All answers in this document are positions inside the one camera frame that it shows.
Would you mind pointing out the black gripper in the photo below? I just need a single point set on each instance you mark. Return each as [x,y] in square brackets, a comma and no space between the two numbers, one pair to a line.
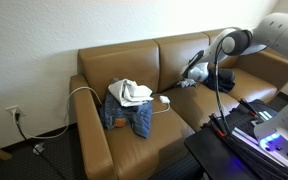
[190,79]

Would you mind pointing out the white wall outlet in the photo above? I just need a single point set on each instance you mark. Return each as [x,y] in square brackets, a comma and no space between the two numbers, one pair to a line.
[12,110]

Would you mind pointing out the white power adapter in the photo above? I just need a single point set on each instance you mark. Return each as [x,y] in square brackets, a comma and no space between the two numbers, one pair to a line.
[164,99]

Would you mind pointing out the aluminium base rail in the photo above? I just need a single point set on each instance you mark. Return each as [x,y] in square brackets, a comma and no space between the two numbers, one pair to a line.
[250,143]

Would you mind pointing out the beige khaki pants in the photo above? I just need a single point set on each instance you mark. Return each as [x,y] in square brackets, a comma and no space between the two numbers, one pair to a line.
[130,93]

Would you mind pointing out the brown leather sofa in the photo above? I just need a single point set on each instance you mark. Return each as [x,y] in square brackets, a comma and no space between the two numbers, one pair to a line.
[134,143]

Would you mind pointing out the white sock grey toe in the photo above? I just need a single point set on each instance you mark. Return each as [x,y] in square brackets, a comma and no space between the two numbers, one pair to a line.
[185,83]

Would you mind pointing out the blue denim jeans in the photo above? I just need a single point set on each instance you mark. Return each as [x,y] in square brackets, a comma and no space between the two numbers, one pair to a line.
[140,120]

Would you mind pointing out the dark navy garment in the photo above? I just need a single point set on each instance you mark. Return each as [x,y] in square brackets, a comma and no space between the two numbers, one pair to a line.
[225,86]

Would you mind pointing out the grey power brick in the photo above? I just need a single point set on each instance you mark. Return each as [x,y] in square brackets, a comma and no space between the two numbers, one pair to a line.
[39,149]

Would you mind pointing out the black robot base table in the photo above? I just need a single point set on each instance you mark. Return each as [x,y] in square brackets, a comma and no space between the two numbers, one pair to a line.
[214,156]

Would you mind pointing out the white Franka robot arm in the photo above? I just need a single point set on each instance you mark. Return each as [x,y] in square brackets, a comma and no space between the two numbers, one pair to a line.
[280,30]

